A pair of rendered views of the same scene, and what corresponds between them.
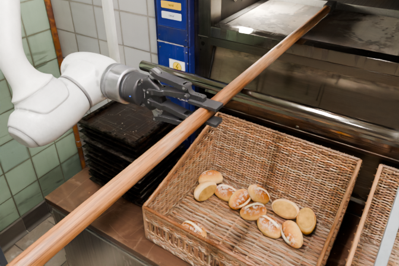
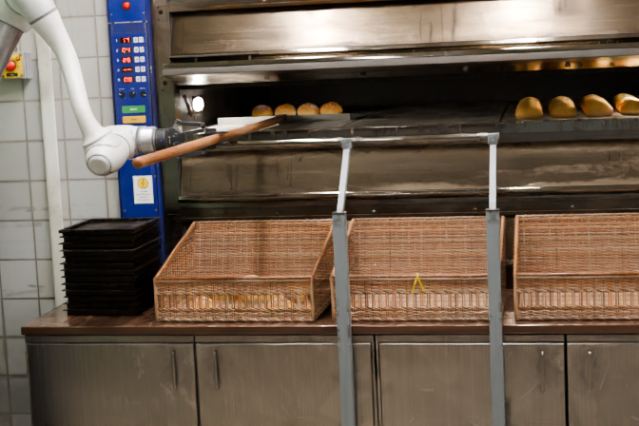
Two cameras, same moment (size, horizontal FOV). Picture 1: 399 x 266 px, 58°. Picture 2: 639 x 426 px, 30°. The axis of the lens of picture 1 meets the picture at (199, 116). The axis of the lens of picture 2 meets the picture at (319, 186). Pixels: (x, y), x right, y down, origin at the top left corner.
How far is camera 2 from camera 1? 3.25 m
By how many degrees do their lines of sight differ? 32
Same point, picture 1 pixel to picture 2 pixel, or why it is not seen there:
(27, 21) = not seen: outside the picture
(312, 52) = (274, 135)
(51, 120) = (118, 151)
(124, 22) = (70, 151)
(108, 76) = (142, 131)
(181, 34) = not seen: hidden behind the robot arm
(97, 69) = (130, 129)
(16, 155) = not seen: outside the picture
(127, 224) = (130, 321)
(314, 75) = (280, 158)
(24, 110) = (101, 145)
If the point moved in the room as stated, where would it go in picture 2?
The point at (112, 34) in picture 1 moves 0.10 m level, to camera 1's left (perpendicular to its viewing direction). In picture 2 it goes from (55, 168) to (28, 170)
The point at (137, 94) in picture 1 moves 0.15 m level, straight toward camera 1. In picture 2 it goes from (165, 139) to (186, 141)
